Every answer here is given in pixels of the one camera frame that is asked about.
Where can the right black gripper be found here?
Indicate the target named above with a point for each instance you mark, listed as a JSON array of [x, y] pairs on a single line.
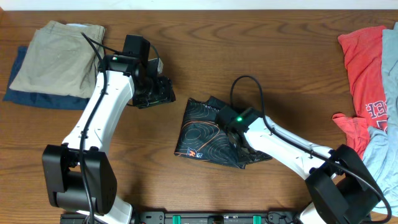
[[237, 144]]

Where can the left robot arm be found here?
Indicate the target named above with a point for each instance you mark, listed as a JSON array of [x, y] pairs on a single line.
[[78, 174]]

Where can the folded navy blue garment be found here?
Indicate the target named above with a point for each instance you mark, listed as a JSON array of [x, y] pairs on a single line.
[[39, 100]]

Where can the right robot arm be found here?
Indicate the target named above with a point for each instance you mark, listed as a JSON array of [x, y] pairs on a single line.
[[341, 188]]

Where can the black printed cycling jersey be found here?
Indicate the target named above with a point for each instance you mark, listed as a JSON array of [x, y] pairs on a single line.
[[203, 140]]

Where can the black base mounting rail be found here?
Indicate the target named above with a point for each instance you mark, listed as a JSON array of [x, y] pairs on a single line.
[[216, 218]]

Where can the folded khaki pants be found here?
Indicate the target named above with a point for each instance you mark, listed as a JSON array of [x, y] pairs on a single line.
[[59, 61]]

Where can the light blue t-shirt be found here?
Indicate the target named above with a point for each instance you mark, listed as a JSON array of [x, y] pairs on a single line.
[[380, 156]]

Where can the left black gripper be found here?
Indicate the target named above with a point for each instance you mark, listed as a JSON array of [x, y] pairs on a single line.
[[162, 93]]

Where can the red t-shirt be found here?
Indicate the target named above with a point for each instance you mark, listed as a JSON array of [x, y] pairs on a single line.
[[362, 51]]

